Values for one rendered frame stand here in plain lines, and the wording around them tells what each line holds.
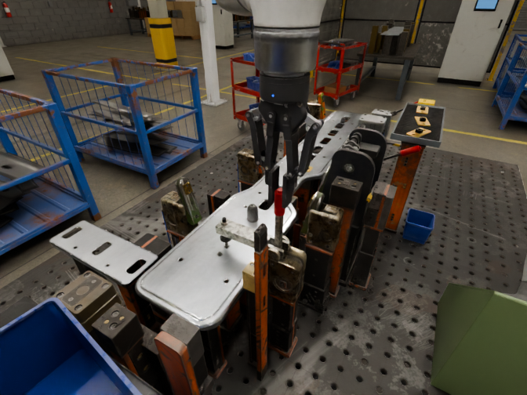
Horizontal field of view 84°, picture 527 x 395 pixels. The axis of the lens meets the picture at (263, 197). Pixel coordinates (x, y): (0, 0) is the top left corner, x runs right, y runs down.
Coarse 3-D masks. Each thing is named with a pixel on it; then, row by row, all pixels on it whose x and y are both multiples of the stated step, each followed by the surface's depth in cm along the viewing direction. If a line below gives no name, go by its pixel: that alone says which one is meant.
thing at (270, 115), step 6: (270, 114) 46; (270, 120) 46; (270, 126) 47; (270, 132) 48; (276, 132) 49; (270, 138) 49; (276, 138) 50; (270, 144) 50; (276, 144) 51; (270, 150) 50; (276, 150) 52; (270, 156) 51; (276, 156) 53; (264, 162) 52; (270, 162) 52; (276, 162) 55; (264, 168) 53; (270, 168) 52
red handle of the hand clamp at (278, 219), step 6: (276, 192) 55; (276, 198) 55; (276, 204) 56; (276, 210) 57; (282, 210) 57; (276, 216) 58; (282, 216) 58; (276, 222) 59; (282, 222) 59; (276, 228) 60; (282, 228) 60; (276, 234) 61; (282, 234) 62; (276, 240) 61; (276, 246) 62
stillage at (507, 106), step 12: (516, 60) 445; (516, 72) 411; (504, 84) 465; (516, 84) 387; (504, 96) 474; (516, 96) 378; (504, 108) 417; (516, 108) 428; (504, 120) 396; (516, 120) 390
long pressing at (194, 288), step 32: (352, 128) 138; (320, 160) 111; (256, 192) 93; (256, 224) 80; (288, 224) 79; (192, 256) 70; (224, 256) 70; (160, 288) 62; (192, 288) 62; (224, 288) 62; (192, 320) 56
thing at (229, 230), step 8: (224, 224) 67; (232, 224) 68; (240, 224) 68; (216, 232) 69; (224, 232) 67; (232, 232) 66; (240, 232) 66; (248, 232) 66; (224, 240) 70; (240, 240) 66; (248, 240) 64; (272, 240) 65; (280, 248) 62; (288, 248) 64; (280, 256) 62
